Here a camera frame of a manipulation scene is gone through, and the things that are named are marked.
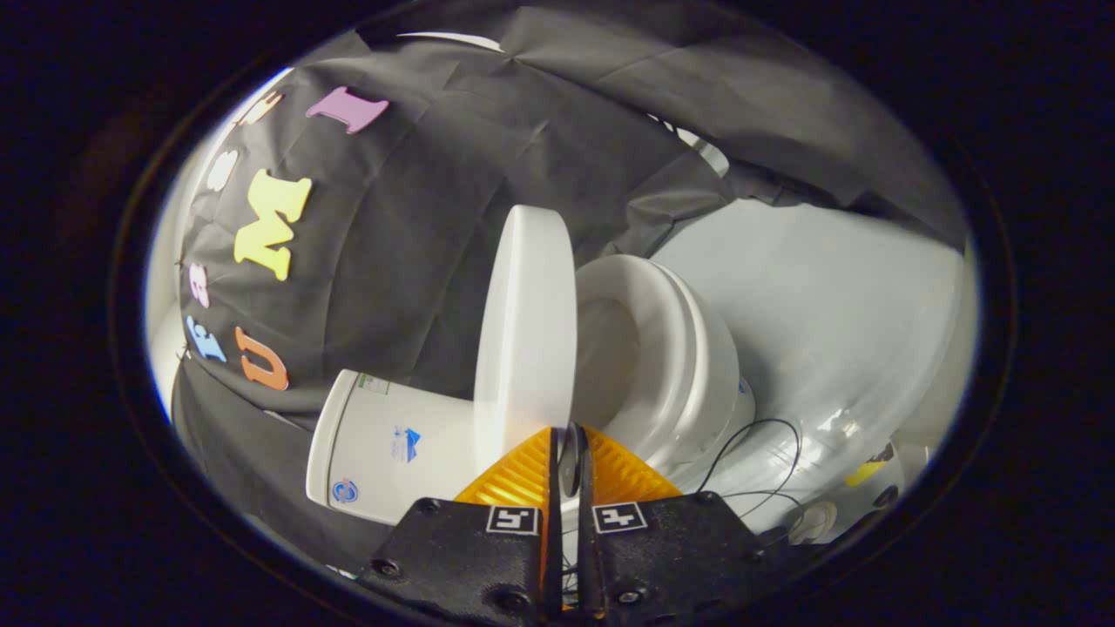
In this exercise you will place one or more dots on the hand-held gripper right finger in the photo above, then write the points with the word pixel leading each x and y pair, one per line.
pixel 679 549

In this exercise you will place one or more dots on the small white device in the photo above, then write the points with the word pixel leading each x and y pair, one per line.
pixel 812 522

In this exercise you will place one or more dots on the white toilet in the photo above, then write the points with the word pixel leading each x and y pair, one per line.
pixel 679 366

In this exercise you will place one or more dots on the yellow black object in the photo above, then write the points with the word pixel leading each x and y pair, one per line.
pixel 867 472

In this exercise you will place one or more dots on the white toilet tank lid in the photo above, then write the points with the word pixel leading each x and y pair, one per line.
pixel 327 435

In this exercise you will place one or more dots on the black backdrop cloth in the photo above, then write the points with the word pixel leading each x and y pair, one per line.
pixel 418 218

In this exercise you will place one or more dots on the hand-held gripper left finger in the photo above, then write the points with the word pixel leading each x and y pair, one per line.
pixel 453 557

